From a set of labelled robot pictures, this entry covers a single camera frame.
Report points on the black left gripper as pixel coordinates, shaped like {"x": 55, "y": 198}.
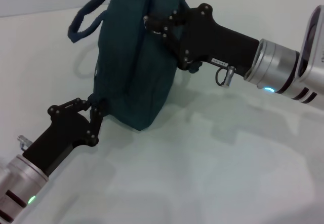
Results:
{"x": 63, "y": 135}

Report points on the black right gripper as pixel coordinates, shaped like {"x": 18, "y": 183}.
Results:
{"x": 212, "y": 44}

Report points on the dark teal fabric lunch bag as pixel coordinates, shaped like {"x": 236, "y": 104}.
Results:
{"x": 136, "y": 64}

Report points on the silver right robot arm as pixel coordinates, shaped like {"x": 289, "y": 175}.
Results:
{"x": 276, "y": 67}

